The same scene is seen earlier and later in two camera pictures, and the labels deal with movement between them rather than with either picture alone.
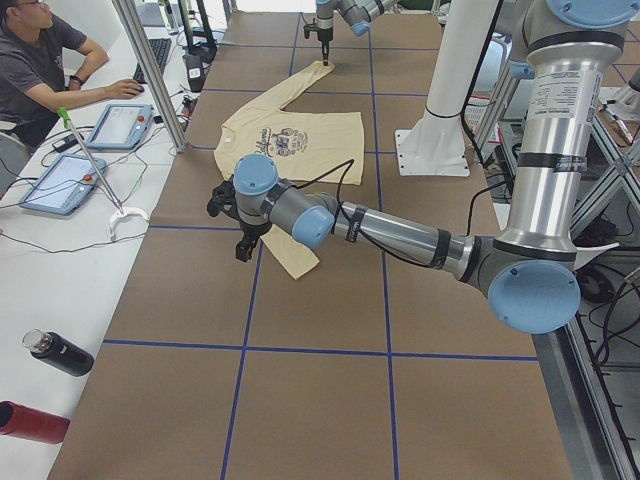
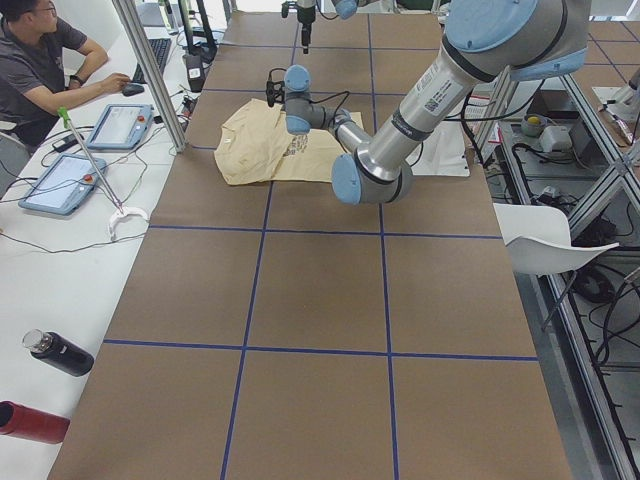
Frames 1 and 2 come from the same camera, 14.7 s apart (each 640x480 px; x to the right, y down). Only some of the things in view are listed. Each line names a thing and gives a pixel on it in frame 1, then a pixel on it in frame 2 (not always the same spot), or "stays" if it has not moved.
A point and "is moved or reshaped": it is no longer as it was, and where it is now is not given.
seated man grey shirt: [42, 71] stays
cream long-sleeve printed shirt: [307, 148] is moved or reshaped
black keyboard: [161, 47] stays
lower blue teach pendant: [67, 182] stays
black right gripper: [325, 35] to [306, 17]
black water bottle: [59, 351] stays
